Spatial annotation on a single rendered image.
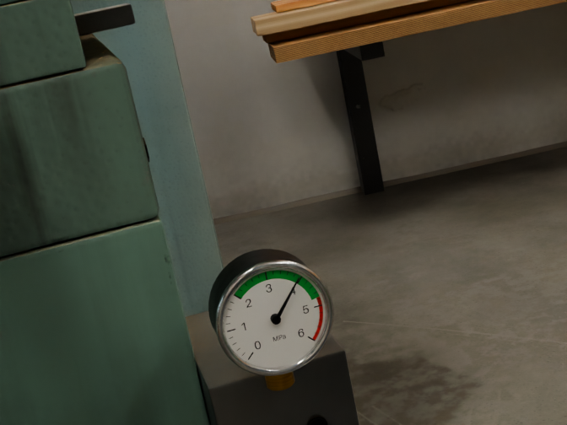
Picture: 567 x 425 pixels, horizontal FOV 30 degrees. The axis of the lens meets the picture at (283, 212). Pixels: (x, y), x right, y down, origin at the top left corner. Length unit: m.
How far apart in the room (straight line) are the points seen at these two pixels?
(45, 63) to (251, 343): 0.18
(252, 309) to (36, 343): 0.13
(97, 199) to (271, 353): 0.13
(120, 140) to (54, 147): 0.03
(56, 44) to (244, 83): 2.55
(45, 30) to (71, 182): 0.08
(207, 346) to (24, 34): 0.21
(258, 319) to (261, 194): 2.63
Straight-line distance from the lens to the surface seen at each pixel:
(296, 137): 3.15
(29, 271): 0.59
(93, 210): 0.58
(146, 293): 0.60
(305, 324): 0.56
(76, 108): 0.57
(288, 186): 3.18
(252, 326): 0.55
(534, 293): 2.26
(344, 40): 2.62
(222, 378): 0.59
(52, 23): 0.57
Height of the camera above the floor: 0.86
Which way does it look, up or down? 16 degrees down
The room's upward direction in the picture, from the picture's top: 12 degrees counter-clockwise
